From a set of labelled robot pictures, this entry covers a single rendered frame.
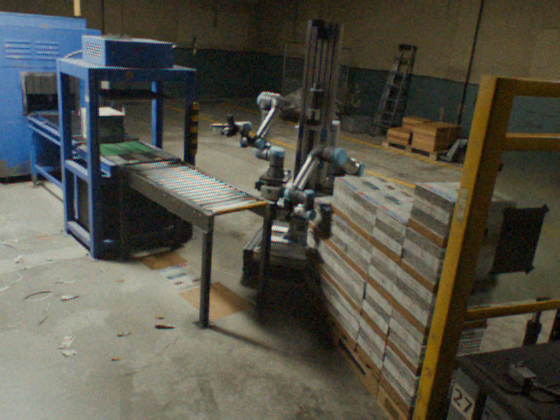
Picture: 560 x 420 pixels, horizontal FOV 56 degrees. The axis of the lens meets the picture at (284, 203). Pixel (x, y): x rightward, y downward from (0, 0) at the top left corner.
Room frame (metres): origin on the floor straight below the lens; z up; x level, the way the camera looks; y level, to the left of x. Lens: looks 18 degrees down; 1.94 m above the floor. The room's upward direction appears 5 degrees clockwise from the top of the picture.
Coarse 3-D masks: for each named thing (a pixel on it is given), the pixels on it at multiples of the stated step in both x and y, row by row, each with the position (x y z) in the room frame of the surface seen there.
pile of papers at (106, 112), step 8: (104, 112) 4.87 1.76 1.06; (112, 112) 4.91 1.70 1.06; (104, 120) 4.74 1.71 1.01; (112, 120) 4.79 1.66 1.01; (120, 120) 4.85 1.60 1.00; (104, 128) 4.74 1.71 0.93; (112, 128) 4.80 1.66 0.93; (120, 128) 4.85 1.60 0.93; (104, 136) 4.74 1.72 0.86; (112, 136) 4.79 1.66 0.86; (120, 136) 4.84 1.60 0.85
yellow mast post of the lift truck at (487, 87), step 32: (480, 96) 1.89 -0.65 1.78; (512, 96) 1.85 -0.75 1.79; (480, 128) 1.85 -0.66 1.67; (480, 160) 1.83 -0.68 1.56; (480, 192) 1.83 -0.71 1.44; (480, 224) 1.85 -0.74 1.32; (448, 256) 1.88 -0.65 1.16; (448, 288) 1.85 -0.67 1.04; (448, 320) 1.83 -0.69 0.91; (448, 352) 1.84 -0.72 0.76; (448, 384) 1.85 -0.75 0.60; (416, 416) 1.88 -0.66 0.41
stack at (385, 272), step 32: (320, 224) 3.38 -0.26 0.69; (320, 256) 3.32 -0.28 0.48; (352, 256) 2.93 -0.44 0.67; (384, 256) 2.62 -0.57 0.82; (320, 288) 3.28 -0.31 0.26; (352, 288) 2.87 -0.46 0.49; (384, 288) 2.57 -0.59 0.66; (320, 320) 3.25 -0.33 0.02; (352, 320) 2.82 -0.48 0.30; (384, 320) 2.52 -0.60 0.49; (352, 352) 2.77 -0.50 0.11; (384, 352) 2.48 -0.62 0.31
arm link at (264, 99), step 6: (258, 96) 4.14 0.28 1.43; (264, 96) 4.11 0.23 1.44; (270, 96) 4.08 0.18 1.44; (258, 102) 4.14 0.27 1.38; (264, 102) 4.10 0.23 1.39; (270, 102) 4.06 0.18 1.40; (264, 108) 4.10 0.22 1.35; (270, 108) 4.10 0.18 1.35; (264, 114) 4.11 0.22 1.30; (270, 132) 4.13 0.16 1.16; (270, 138) 4.14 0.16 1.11; (264, 144) 4.10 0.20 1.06; (270, 144) 4.12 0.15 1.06; (258, 150) 4.11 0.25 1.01; (264, 150) 4.09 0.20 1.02; (258, 156) 4.12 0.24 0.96; (264, 156) 4.07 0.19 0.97
